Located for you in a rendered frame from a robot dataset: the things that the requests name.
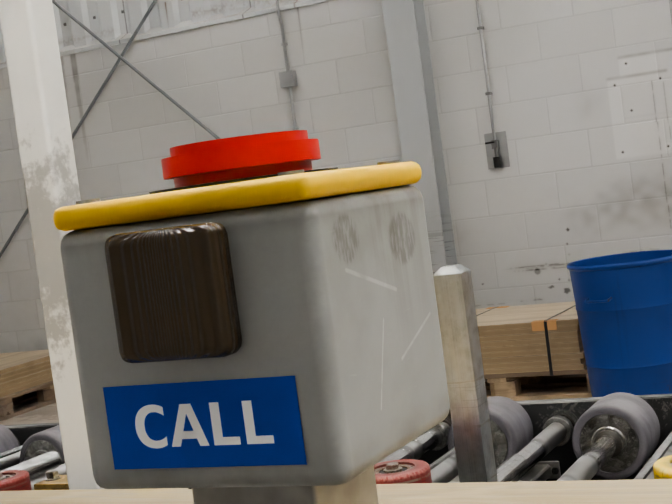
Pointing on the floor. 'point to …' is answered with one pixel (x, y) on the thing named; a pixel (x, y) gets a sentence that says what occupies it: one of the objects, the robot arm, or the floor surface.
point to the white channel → (48, 201)
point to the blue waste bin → (626, 321)
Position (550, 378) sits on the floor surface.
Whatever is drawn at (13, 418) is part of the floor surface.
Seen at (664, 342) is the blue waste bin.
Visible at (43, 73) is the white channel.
